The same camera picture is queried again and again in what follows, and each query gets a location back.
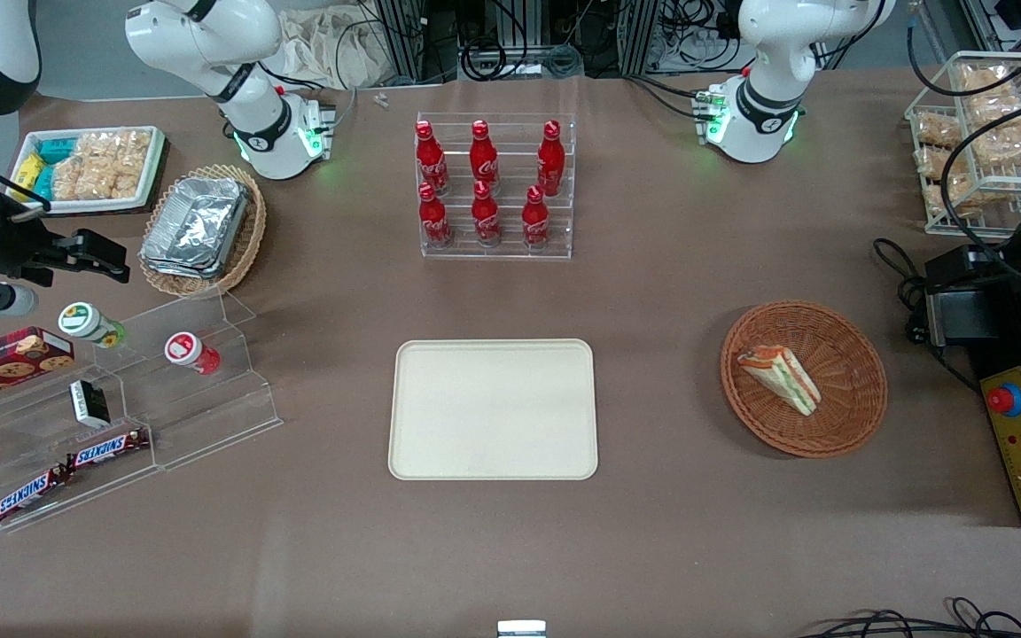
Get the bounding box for clear acrylic bottle rack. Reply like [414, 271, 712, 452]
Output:
[415, 112, 579, 261]

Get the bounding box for white wire rack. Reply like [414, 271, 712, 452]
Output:
[905, 51, 1021, 237]

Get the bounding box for stacked aluminium foil containers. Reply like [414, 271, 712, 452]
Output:
[140, 175, 251, 280]

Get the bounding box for white rectangular snack tray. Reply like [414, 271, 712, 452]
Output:
[11, 126, 167, 216]

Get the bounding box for small black chocolate box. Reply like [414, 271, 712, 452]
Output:
[69, 379, 112, 429]

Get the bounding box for black base cable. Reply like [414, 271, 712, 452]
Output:
[255, 18, 361, 136]
[624, 73, 712, 121]

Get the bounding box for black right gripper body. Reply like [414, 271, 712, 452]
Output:
[0, 213, 58, 313]

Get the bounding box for clear acrylic stepped shelf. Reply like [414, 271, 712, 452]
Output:
[0, 288, 284, 535]

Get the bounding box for red lid drink bottle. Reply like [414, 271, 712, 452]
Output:
[164, 331, 222, 376]

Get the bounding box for red cola bottle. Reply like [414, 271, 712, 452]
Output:
[415, 121, 450, 197]
[471, 180, 503, 248]
[417, 183, 455, 250]
[536, 120, 567, 198]
[469, 120, 502, 191]
[521, 184, 552, 252]

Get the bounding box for oval light wicker basket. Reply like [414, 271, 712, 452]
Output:
[138, 164, 269, 299]

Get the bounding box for black floor cables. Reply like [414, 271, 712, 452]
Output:
[799, 596, 1021, 638]

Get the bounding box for black right base cable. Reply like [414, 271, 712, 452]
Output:
[255, 18, 361, 136]

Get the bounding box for black power cable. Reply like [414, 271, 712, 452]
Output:
[872, 237, 981, 393]

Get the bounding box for black background cable bundle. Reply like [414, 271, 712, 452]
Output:
[453, 0, 587, 82]

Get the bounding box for round brown wicker basket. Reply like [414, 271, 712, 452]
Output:
[721, 301, 889, 459]

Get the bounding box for red cookie box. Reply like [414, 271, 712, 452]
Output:
[0, 326, 76, 411]

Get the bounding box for beige cloth bag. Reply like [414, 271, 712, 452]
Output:
[273, 5, 392, 90]

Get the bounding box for triangular sandwich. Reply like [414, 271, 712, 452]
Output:
[736, 345, 822, 418]

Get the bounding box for beige plastic tray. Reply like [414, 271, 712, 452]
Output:
[387, 339, 599, 481]

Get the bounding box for black power adapter box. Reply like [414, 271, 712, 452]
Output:
[924, 245, 1012, 348]

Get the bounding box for fried cracker bag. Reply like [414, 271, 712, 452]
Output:
[974, 122, 1021, 169]
[914, 144, 960, 180]
[967, 93, 1021, 130]
[927, 174, 1008, 220]
[957, 62, 1021, 100]
[914, 111, 963, 148]

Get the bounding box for green lid drink bottle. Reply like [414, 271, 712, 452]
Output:
[58, 301, 127, 349]

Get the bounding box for black left base cable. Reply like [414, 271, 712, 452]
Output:
[624, 73, 712, 121]

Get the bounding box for Snickers bar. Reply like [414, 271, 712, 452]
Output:
[65, 428, 151, 471]
[0, 467, 69, 526]

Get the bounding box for rice cracker bag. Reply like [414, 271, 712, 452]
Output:
[74, 129, 153, 176]
[50, 159, 141, 201]

